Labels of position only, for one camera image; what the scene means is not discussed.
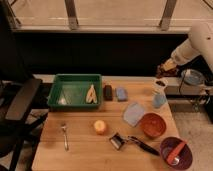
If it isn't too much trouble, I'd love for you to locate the light blue plastic cup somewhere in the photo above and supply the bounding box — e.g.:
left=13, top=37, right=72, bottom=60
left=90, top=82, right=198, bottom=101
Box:
left=152, top=93, right=166, bottom=108

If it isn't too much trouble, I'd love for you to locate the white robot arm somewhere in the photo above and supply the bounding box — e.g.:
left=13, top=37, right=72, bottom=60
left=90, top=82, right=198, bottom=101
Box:
left=162, top=22, right=213, bottom=73

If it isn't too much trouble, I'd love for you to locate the dark red grape bunch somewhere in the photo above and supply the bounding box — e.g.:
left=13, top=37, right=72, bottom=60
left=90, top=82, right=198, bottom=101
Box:
left=156, top=65, right=169, bottom=78

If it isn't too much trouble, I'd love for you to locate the orange bowl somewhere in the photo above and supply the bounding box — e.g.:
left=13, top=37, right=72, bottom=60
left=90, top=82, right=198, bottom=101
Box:
left=140, top=113, right=167, bottom=139

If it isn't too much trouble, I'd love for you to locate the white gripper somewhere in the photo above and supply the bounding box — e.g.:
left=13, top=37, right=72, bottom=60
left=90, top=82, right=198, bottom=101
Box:
left=162, top=39, right=195, bottom=71

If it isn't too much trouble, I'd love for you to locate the black office chair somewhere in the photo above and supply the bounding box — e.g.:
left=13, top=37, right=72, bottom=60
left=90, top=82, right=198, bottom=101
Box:
left=0, top=78, right=48, bottom=171

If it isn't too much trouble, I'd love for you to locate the orange spatula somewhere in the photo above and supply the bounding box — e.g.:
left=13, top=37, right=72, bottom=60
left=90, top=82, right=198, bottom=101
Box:
left=166, top=141, right=186, bottom=165

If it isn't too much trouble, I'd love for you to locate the white paper cup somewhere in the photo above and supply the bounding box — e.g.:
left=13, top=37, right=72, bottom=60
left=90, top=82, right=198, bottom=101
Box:
left=154, top=78, right=168, bottom=94

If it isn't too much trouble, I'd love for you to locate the blue sponge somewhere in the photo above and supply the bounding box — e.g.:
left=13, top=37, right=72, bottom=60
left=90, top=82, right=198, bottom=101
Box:
left=116, top=87, right=128, bottom=101

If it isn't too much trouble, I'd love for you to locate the light blue cloth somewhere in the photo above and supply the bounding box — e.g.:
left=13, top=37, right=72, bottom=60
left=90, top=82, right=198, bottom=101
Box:
left=123, top=102, right=145, bottom=127

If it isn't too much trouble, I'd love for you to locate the yellow round fruit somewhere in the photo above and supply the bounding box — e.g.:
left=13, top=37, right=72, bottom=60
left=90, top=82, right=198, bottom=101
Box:
left=93, top=120, right=107, bottom=135

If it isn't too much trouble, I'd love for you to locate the green plastic tray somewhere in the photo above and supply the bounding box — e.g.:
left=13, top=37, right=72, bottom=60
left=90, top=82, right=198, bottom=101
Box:
left=48, top=74, right=102, bottom=111

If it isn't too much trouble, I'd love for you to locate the black handled peeler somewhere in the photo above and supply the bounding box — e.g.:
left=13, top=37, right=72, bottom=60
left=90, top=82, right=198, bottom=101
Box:
left=109, top=133, right=159, bottom=156

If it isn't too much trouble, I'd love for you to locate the purple bowl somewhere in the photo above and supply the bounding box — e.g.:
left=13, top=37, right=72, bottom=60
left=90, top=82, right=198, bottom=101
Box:
left=160, top=137, right=193, bottom=171

